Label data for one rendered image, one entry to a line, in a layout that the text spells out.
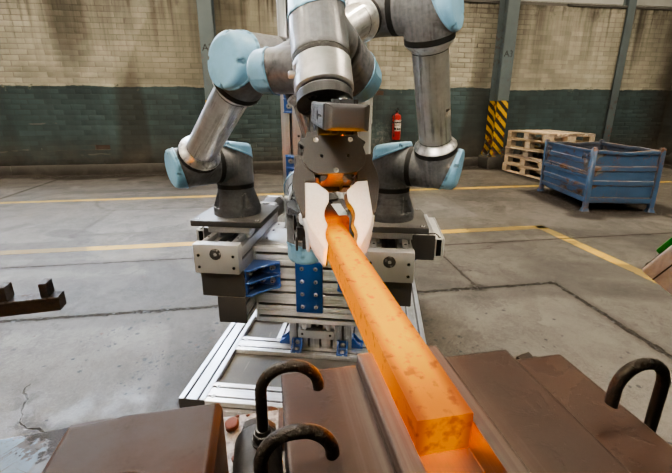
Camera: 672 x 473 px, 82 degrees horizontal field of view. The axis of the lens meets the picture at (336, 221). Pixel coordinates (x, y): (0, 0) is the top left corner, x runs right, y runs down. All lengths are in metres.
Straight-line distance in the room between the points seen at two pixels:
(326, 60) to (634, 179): 5.07
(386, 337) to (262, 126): 7.08
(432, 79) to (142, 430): 0.89
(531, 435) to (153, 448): 0.20
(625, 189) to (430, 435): 5.23
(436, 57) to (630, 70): 9.23
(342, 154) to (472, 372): 0.27
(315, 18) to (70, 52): 7.56
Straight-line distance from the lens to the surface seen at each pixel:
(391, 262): 1.06
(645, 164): 5.46
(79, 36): 7.97
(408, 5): 0.94
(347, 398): 0.24
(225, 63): 0.87
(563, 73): 9.17
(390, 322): 0.28
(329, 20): 0.53
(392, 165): 1.13
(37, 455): 0.79
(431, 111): 1.02
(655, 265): 0.60
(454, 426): 0.22
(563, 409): 0.27
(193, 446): 0.25
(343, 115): 0.37
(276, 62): 0.67
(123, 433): 0.27
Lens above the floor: 1.15
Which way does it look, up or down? 17 degrees down
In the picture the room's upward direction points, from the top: straight up
